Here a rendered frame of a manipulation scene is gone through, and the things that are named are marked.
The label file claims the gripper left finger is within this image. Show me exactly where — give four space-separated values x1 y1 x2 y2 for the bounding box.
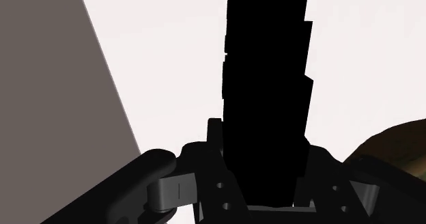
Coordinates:
40 117 251 224

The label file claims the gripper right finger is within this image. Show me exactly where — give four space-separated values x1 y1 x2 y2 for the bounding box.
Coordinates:
292 137 426 224

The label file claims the black stepped tall block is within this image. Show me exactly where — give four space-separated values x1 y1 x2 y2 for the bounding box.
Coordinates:
221 0 314 208

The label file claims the dark brown rounded object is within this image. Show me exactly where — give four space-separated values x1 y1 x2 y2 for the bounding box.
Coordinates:
343 118 426 184

